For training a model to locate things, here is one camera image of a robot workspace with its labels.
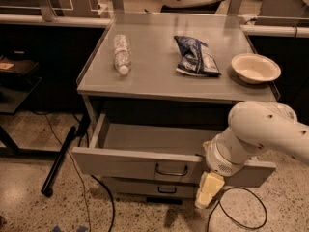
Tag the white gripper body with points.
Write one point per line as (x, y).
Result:
(221, 163)

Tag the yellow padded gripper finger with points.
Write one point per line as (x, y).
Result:
(210, 185)

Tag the grey top drawer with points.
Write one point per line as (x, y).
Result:
(145, 153)

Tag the grey drawer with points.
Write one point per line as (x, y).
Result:
(151, 188)
(145, 153)

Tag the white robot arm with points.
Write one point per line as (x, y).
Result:
(253, 127)

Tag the grey bottom drawer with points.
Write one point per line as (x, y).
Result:
(151, 188)

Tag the grey drawer cabinet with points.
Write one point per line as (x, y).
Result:
(153, 93)

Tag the white bowl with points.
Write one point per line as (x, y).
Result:
(254, 68)

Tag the blue chip bag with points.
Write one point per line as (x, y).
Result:
(196, 58)

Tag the clear plastic water bottle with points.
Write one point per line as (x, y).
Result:
(122, 54)

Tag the black office chair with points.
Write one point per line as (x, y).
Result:
(204, 8)

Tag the black table leg bar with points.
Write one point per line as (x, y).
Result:
(47, 187)

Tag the dark side table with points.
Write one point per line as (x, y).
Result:
(17, 81)

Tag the white railing bar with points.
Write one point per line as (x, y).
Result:
(84, 22)

